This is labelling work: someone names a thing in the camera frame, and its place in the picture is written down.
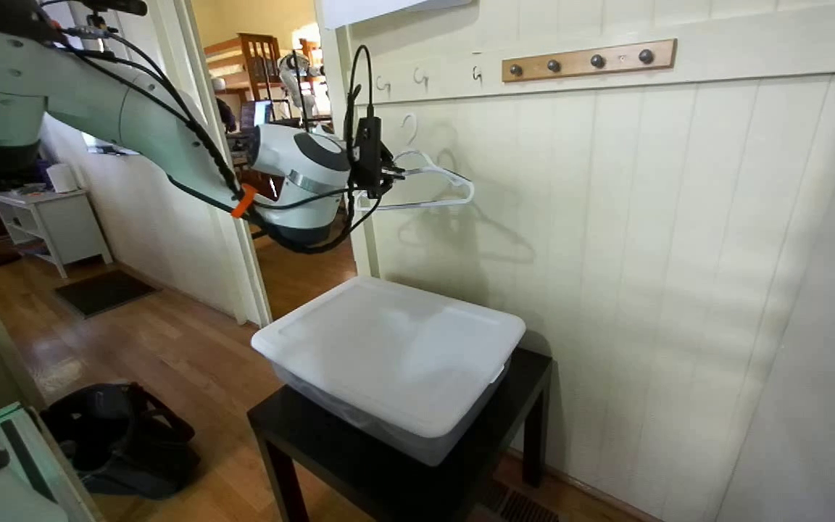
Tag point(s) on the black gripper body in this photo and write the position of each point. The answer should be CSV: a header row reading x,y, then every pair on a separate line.
x,y
367,171

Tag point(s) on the white plastic clothes hanger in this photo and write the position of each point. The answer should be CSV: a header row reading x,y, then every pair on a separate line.
x,y
450,180

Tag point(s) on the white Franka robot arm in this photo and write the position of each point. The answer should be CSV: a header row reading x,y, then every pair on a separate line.
x,y
89,96

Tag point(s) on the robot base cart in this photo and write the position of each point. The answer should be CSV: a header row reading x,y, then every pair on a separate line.
x,y
22,474

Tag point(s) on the wooden chair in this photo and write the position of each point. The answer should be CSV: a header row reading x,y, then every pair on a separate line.
x,y
260,58

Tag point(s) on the white plastic storage bin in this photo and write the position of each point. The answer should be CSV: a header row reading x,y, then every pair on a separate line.
x,y
390,351

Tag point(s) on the wooden peg rack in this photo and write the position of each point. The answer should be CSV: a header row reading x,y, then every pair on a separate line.
x,y
622,58

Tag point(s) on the dark door mat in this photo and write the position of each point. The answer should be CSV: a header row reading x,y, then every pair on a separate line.
x,y
106,290

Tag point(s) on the black side table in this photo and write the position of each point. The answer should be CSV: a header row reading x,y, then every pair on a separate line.
x,y
361,474

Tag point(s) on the white box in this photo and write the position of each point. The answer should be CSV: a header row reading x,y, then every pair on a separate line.
x,y
64,177

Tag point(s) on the small white dresser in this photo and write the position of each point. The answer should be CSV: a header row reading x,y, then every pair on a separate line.
x,y
57,228

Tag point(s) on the black bag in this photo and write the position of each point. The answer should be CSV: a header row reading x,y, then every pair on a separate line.
x,y
122,439

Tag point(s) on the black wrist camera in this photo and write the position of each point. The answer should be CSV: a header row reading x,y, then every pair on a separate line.
x,y
367,132

